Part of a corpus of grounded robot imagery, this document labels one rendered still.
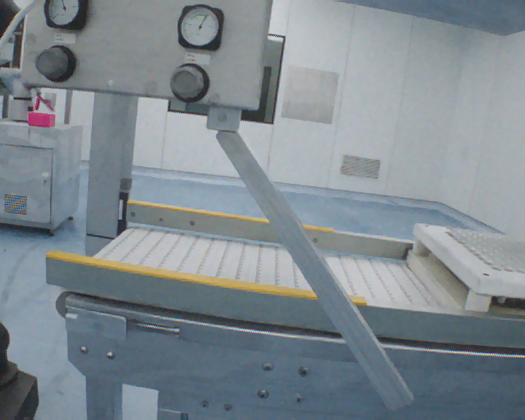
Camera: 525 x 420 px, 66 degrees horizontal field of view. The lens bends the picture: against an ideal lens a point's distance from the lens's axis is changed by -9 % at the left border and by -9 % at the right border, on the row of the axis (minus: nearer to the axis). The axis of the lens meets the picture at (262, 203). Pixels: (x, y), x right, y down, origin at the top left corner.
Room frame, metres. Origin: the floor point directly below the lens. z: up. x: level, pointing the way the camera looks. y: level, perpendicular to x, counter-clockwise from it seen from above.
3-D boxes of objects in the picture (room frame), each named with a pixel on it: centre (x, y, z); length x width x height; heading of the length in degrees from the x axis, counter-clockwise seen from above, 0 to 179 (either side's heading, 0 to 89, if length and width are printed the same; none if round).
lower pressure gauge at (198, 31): (0.37, 0.07, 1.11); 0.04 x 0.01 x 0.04; 90
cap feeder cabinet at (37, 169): (2.96, 1.74, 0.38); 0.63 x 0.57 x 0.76; 98
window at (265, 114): (5.68, 0.68, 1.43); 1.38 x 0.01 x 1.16; 98
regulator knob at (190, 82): (0.36, 0.07, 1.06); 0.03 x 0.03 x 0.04; 0
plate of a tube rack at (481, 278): (0.55, -0.37, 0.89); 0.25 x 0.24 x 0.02; 0
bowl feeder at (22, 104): (3.01, 1.79, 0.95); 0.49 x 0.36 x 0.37; 98
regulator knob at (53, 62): (0.36, 0.20, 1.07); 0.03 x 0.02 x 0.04; 90
